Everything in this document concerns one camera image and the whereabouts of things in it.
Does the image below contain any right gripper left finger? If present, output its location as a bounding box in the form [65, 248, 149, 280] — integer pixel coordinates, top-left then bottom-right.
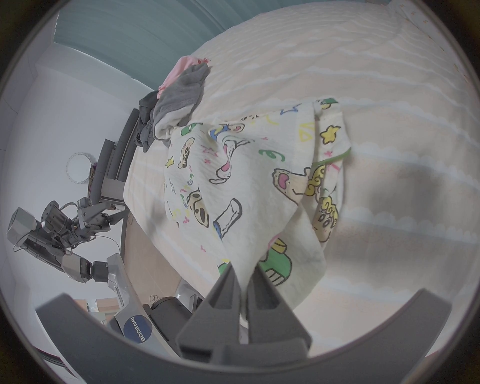
[176, 264, 241, 361]

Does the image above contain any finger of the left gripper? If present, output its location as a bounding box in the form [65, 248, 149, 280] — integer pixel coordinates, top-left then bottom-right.
[107, 208, 129, 226]

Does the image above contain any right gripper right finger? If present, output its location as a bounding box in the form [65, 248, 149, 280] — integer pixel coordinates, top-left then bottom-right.
[245, 262, 313, 351]

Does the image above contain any white printed pyjama top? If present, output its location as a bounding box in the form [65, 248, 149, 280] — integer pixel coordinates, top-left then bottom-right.
[164, 97, 352, 313]

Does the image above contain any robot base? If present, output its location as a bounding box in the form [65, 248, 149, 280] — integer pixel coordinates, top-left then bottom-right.
[106, 253, 206, 347]

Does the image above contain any bed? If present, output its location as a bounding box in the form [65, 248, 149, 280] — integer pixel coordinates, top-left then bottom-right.
[120, 0, 479, 359]

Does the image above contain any black chest of drawers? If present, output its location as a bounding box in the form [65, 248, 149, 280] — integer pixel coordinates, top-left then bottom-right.
[88, 108, 142, 211]

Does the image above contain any black garment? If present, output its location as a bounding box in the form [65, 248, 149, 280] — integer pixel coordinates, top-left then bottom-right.
[136, 92, 160, 153]

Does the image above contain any grey garment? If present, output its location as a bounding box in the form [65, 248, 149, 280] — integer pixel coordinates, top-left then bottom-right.
[152, 63, 211, 140]

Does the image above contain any pink garment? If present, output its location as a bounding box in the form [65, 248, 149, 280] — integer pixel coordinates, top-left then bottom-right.
[157, 55, 211, 96]

